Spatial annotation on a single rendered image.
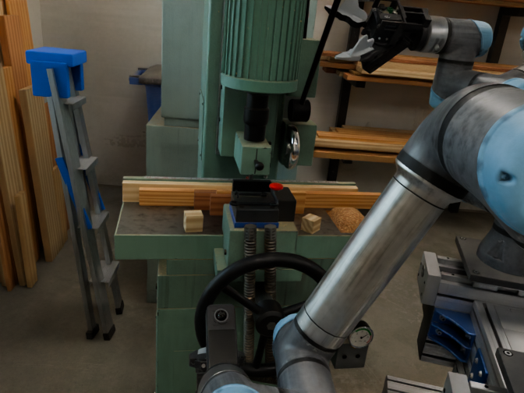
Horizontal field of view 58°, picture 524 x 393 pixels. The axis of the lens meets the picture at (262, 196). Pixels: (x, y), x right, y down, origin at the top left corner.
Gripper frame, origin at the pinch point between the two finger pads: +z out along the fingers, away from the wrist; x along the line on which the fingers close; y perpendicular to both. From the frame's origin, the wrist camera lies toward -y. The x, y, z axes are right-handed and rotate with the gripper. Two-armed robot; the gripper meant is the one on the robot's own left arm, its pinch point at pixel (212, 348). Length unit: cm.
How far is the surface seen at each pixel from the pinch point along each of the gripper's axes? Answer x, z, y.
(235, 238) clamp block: 4.8, 4.7, -20.0
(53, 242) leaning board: -70, 183, -24
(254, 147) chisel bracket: 10.7, 16.8, -41.3
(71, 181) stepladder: -44, 94, -44
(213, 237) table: 1.2, 15.3, -20.6
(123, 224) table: -18.1, 19.5, -23.6
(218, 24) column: 3, 24, -74
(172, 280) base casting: -7.3, 20.7, -11.2
